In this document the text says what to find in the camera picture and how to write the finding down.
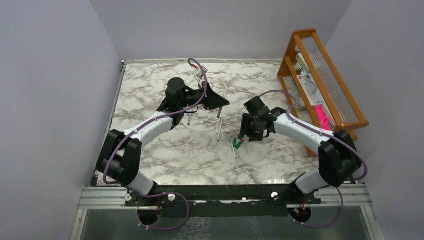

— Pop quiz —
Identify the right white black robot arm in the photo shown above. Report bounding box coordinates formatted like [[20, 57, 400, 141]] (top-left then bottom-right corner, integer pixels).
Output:
[[239, 96, 363, 198]]

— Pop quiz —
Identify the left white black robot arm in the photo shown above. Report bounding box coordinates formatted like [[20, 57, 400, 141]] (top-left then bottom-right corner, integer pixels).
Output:
[[95, 77, 230, 195]]

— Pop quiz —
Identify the silver pen green tip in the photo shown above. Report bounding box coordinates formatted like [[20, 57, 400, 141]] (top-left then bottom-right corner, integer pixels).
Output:
[[226, 132, 237, 159]]

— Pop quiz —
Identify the white package in rack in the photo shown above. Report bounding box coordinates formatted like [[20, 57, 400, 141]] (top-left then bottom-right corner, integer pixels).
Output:
[[294, 53, 326, 106]]

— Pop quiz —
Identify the pink item in rack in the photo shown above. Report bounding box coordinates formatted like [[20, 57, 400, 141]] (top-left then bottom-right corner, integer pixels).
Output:
[[314, 104, 334, 131]]

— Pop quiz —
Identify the orange wooden rack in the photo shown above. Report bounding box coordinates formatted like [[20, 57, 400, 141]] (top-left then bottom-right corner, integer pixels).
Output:
[[277, 28, 369, 141]]

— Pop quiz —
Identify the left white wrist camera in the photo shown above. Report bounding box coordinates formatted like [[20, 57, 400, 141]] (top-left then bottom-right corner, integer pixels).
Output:
[[193, 65, 209, 84]]

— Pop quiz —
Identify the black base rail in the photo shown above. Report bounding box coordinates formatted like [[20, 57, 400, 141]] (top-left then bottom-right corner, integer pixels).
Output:
[[125, 184, 322, 218]]

